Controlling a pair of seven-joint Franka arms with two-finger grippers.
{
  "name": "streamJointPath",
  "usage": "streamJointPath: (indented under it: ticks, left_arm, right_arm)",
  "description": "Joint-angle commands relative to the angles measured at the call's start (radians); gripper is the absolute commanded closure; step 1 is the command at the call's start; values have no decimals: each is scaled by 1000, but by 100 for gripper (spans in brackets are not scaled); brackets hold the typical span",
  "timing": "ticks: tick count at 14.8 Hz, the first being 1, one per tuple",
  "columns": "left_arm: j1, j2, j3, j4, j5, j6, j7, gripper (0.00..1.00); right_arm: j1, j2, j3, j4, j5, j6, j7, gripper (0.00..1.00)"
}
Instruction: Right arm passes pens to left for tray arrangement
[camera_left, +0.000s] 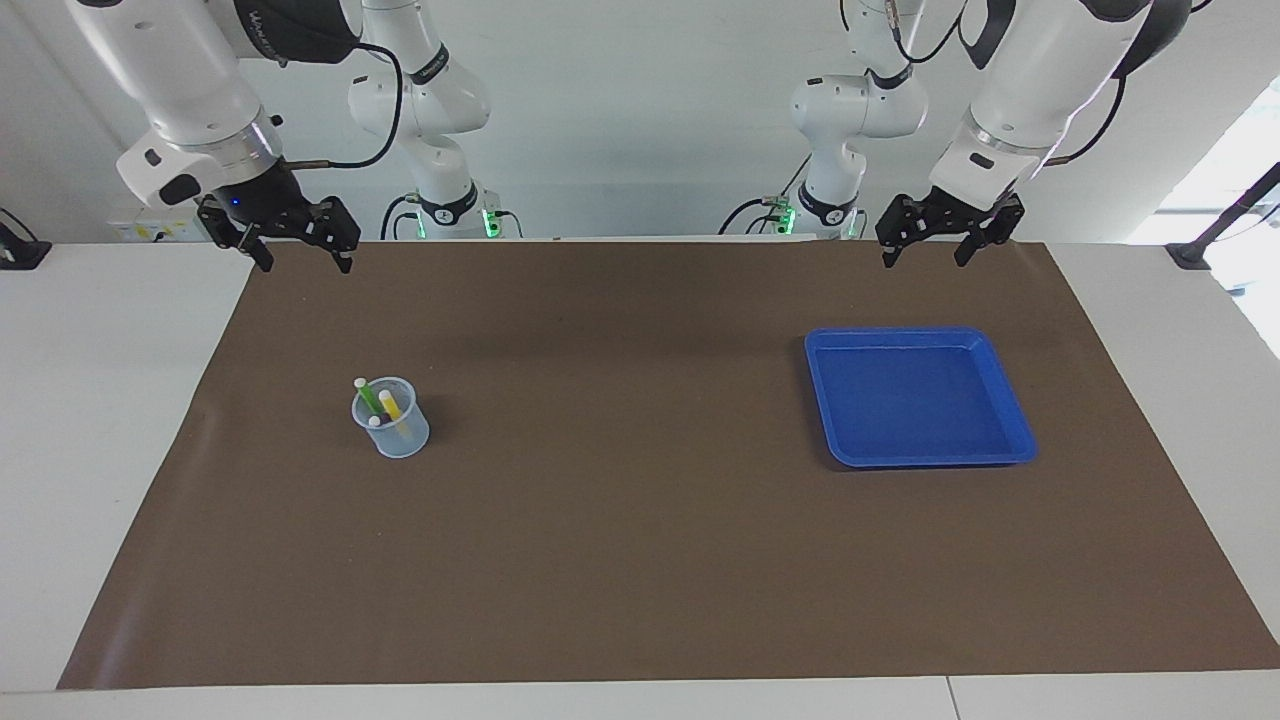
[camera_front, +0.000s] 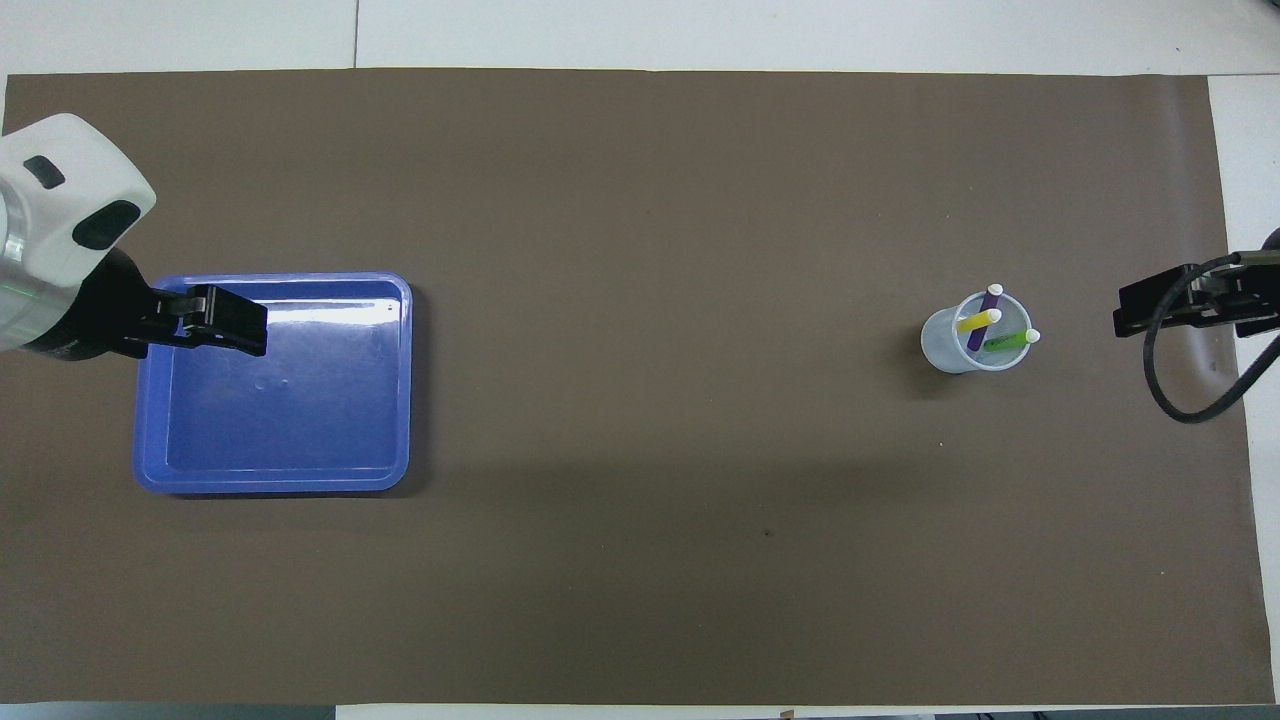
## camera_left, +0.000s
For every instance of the purple pen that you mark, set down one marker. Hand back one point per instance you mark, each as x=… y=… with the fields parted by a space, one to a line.
x=375 y=421

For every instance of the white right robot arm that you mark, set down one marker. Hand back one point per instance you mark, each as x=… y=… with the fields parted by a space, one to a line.
x=190 y=80

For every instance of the black table clamp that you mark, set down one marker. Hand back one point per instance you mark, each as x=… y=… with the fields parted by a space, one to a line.
x=20 y=255

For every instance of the white power strip box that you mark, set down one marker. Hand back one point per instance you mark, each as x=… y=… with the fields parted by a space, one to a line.
x=150 y=228

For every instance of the blue plastic tray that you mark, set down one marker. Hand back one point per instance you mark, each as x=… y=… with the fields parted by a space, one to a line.
x=915 y=400

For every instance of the brown paper table mat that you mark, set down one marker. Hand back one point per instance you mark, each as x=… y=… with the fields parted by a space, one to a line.
x=640 y=520

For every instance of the green pen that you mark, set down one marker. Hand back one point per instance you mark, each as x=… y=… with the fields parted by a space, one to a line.
x=370 y=398

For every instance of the yellow pen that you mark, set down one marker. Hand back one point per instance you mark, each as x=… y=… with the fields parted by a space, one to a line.
x=390 y=402

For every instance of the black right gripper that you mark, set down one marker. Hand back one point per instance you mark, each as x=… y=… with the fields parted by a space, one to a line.
x=262 y=200

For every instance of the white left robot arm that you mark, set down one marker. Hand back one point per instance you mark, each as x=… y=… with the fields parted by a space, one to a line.
x=1040 y=70

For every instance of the clear plastic cup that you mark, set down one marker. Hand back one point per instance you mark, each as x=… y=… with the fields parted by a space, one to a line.
x=405 y=440

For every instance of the black clamp stand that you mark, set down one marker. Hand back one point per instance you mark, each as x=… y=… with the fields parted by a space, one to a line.
x=1190 y=255

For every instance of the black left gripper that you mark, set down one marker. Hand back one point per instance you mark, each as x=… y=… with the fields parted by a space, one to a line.
x=955 y=215

